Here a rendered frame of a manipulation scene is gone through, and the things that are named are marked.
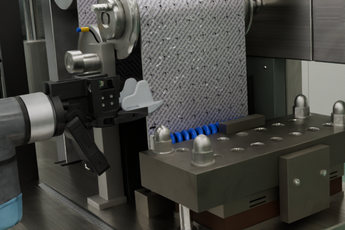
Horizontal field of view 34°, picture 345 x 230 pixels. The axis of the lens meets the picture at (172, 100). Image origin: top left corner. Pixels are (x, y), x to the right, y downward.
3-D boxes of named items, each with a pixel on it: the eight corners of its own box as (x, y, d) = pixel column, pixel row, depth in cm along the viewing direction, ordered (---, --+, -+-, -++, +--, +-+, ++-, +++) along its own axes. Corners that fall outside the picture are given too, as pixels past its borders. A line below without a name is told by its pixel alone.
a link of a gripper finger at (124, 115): (152, 108, 93) (104, 117, 88) (152, 116, 93) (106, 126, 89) (137, 103, 97) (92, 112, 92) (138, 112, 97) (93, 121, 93)
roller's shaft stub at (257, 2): (222, 18, 116) (221, -4, 115) (247, 15, 119) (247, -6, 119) (236, 18, 112) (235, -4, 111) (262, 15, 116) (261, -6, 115)
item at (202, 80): (148, 146, 99) (140, 42, 96) (246, 122, 112) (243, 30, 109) (149, 147, 99) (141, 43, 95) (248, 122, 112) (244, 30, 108)
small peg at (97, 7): (90, 11, 96) (90, 3, 95) (104, 9, 98) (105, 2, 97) (93, 14, 95) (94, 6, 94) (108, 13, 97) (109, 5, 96)
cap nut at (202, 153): (186, 163, 86) (184, 134, 85) (205, 157, 88) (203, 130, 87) (200, 168, 83) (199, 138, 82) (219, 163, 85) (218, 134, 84)
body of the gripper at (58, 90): (124, 74, 90) (54, 85, 84) (128, 126, 92) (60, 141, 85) (102, 70, 96) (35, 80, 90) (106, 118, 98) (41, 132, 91)
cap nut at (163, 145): (148, 151, 93) (146, 125, 92) (166, 147, 95) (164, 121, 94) (160, 156, 90) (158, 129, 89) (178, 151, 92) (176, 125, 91)
